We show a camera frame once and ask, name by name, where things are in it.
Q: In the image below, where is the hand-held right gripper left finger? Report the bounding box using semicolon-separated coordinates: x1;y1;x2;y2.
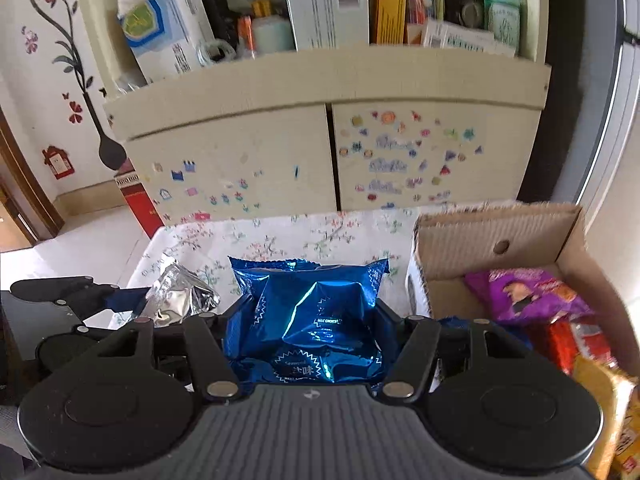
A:
95;294;257;405

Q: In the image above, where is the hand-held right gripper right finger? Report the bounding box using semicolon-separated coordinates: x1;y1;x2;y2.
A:
372;299;533;403

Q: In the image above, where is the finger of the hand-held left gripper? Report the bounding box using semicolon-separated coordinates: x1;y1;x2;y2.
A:
72;317;133;343
10;276;151;322

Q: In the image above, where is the silver foil snack packet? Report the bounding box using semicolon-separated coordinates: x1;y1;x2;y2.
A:
145;255;222;328

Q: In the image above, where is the purple snack packet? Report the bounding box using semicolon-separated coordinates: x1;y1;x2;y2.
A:
464;267;596;326

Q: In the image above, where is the cardboard box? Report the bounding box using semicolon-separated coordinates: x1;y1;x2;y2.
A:
406;201;640;480

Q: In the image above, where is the red snack packet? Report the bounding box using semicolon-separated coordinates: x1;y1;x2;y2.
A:
532;317;618;376

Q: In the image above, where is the yellow snack packet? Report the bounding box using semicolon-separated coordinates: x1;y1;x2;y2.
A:
570;355;640;480

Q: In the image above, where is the red gift box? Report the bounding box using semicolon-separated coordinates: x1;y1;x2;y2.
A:
114;157;166;240

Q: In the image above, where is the floral tablecloth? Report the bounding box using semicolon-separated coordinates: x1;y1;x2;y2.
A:
107;200;516;396

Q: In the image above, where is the cream cabinet with stickers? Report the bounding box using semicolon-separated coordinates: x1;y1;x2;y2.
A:
70;0;553;228

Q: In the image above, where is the clear tape roll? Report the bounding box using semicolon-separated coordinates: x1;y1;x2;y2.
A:
196;39;237;67

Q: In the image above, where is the white blue printed box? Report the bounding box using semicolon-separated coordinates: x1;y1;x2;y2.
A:
117;0;216;85

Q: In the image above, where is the orange pen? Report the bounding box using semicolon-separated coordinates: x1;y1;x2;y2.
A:
236;14;255;57

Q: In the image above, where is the white jar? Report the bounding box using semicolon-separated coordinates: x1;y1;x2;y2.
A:
252;14;296;55

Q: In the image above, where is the small white box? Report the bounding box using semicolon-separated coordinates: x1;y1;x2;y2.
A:
421;17;518;58

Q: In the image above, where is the green label glass bottle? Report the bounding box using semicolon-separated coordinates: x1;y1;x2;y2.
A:
482;0;525;47

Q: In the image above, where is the glass jar with metal lid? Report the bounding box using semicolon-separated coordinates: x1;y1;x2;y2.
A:
459;0;487;27

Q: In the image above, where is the yellow box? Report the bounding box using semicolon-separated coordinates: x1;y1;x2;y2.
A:
370;0;409;46

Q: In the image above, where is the wooden door frame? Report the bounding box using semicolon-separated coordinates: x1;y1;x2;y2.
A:
0;110;66;253

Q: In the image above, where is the flower vase wall sticker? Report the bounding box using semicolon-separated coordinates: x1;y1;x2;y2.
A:
20;0;128;171

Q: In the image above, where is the red house wall sticker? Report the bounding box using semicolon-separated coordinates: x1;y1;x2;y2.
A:
42;145;76;180

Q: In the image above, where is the grey door frame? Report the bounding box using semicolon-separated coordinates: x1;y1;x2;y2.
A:
515;0;640;241

